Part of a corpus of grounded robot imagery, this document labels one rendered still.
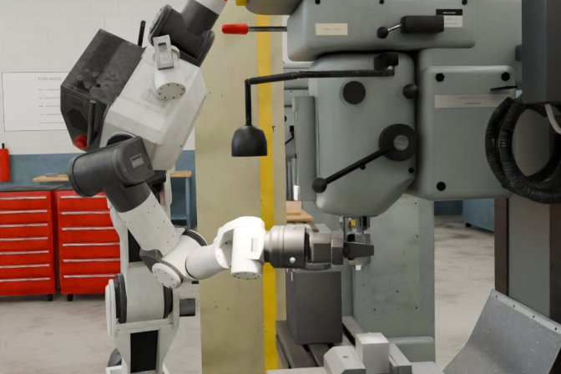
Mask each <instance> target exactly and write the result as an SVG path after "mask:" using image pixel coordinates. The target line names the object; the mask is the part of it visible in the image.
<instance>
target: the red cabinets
mask: <svg viewBox="0 0 561 374"><path fill-rule="evenodd" d="M64 186H65V185H64V184H61V185H33V186H5V187H0V296H18V295H37V294H48V295H47V298H48V301H52V300H53V294H54V293H56V292H57V291H61V294H67V300H68V301H73V294H90V293H105V288H106V286H107V285H108V284H109V280H112V279H113V280H116V277H115V275H117V274H118V273H121V260H120V237H119V234H118V232H117V231H116V229H115V228H114V224H113V221H112V220H111V217H110V208H108V204H107V196H106V195H105V193H104V192H102V193H99V194H97V195H95V196H92V197H88V198H84V197H81V196H79V195H77V194H76V193H75V192H74V190H73V188H72V187H71V186H69V187H65V188H64Z"/></svg>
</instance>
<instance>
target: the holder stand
mask: <svg viewBox="0 0 561 374"><path fill-rule="evenodd" d="M286 320H287V322H288V325H289V327H290V329H291V332H292V334H293V337H294V338H295V341H296V344H297V345H305V344H320V343H333V342H342V305H341V271H340V270H339V269H338V268H337V267H336V266H335V265H332V264H331V263H311V262H310V261H308V262H307V263H306V268H305V269H296V271H293V270H292V269H286Z"/></svg>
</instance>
